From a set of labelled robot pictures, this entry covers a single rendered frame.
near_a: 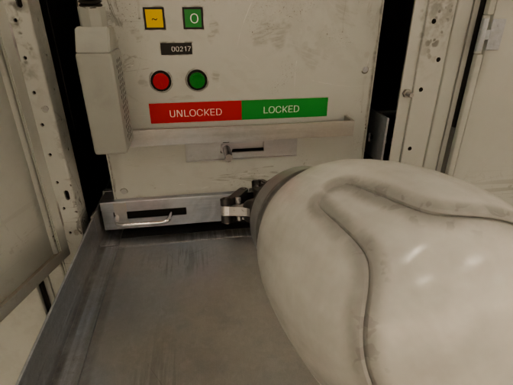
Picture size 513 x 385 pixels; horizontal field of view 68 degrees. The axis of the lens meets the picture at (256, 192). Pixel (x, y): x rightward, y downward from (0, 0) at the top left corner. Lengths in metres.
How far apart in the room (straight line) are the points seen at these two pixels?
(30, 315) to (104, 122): 0.44
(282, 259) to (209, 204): 0.59
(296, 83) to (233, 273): 0.35
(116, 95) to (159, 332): 0.34
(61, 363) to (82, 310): 0.09
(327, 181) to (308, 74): 0.55
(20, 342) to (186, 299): 0.42
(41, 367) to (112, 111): 0.33
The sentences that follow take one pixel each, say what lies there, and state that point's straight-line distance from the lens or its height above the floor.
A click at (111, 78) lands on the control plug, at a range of 0.58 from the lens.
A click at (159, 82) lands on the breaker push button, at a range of 0.67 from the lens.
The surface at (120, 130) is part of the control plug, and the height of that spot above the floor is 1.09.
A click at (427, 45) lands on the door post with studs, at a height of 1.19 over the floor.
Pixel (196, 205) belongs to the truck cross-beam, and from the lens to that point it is 0.74.
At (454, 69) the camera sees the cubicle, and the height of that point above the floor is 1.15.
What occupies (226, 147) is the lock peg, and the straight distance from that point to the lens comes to 0.69.
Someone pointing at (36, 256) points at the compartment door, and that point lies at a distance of 0.76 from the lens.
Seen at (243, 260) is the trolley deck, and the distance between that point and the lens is 0.69.
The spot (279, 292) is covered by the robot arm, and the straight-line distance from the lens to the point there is 0.16.
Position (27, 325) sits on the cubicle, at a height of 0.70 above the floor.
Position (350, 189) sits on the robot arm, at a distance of 0.16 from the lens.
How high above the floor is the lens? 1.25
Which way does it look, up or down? 26 degrees down
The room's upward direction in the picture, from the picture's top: straight up
